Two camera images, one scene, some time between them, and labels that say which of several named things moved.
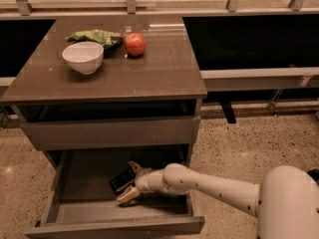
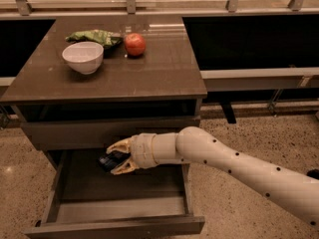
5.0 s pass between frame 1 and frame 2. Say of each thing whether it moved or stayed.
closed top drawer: stayed
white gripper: moved
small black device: moved
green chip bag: stayed
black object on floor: stayed
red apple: stayed
